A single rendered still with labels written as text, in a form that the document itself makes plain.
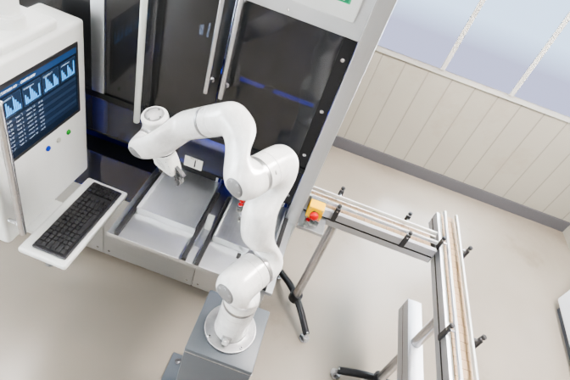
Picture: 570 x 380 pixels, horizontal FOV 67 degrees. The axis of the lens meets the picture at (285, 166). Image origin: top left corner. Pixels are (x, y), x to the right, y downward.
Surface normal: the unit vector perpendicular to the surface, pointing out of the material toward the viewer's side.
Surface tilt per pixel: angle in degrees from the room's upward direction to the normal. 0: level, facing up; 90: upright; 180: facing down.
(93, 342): 0
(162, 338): 0
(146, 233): 0
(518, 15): 90
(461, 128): 90
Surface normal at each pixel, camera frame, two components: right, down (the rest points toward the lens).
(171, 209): 0.27, -0.73
